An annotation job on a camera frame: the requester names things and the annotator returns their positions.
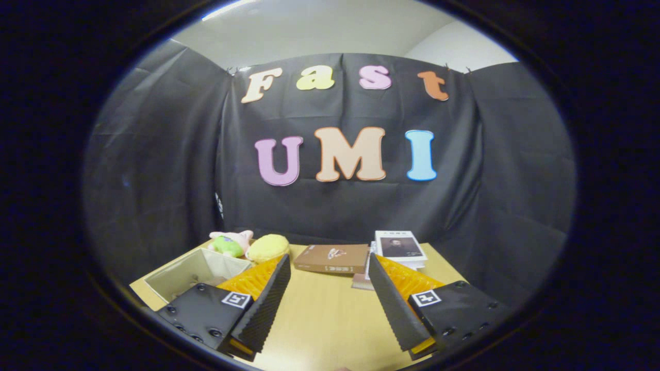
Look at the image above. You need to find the beige fabric storage box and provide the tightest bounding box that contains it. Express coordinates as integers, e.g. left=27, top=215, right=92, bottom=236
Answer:
left=144, top=247, right=254, bottom=305

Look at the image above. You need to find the yellow plush toy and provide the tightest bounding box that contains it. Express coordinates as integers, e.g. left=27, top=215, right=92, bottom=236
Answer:
left=245, top=234, right=291, bottom=264

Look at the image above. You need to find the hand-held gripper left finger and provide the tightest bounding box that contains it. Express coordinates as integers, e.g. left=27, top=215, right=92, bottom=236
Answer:
left=155, top=254, right=292, bottom=362

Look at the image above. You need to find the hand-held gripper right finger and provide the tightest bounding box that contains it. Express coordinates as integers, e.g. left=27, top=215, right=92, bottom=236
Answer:
left=368, top=252, right=516, bottom=361

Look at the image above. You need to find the pink and green plush toy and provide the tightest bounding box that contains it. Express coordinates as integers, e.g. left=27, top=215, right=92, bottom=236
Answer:
left=208, top=229, right=255, bottom=259

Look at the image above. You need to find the brown book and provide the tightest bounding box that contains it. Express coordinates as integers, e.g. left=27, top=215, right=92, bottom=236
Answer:
left=292, top=244, right=370, bottom=275

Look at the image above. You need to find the white book with portrait cover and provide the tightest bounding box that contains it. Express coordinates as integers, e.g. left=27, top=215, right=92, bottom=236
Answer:
left=374, top=230, right=429, bottom=270

